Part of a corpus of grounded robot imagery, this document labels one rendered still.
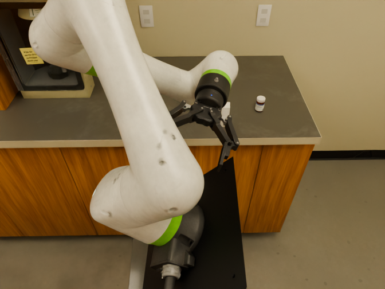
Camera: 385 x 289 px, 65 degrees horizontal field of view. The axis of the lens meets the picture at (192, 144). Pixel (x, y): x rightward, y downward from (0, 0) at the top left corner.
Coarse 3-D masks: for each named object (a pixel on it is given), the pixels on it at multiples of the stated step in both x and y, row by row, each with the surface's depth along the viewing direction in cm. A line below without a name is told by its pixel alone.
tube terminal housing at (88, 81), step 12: (0, 0) 115; (12, 0) 115; (24, 0) 115; (36, 0) 115; (84, 84) 142; (24, 96) 146; (36, 96) 146; (48, 96) 147; (60, 96) 147; (72, 96) 147; (84, 96) 147
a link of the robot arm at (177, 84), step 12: (156, 60) 86; (156, 72) 85; (168, 72) 88; (180, 72) 92; (156, 84) 87; (168, 84) 89; (180, 84) 91; (192, 84) 93; (168, 96) 95; (180, 96) 94; (192, 96) 95
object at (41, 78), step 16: (0, 16) 118; (16, 16) 118; (32, 16) 118; (0, 32) 123; (16, 32) 123; (16, 48) 128; (16, 64) 133; (32, 64) 133; (48, 64) 133; (32, 80) 139; (48, 80) 139; (64, 80) 139; (80, 80) 139
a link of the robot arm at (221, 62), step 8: (208, 56) 89; (216, 56) 87; (224, 56) 88; (232, 56) 88; (200, 64) 91; (208, 64) 87; (216, 64) 85; (224, 64) 86; (232, 64) 87; (192, 72) 93; (200, 72) 90; (208, 72) 84; (216, 72) 83; (224, 72) 84; (232, 72) 87; (232, 80) 87
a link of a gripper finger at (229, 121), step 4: (228, 116) 78; (228, 120) 77; (228, 124) 76; (232, 124) 77; (228, 128) 77; (232, 128) 76; (228, 132) 77; (232, 132) 75; (232, 136) 74; (236, 136) 74; (232, 140) 75; (236, 140) 73; (236, 144) 73; (236, 148) 74
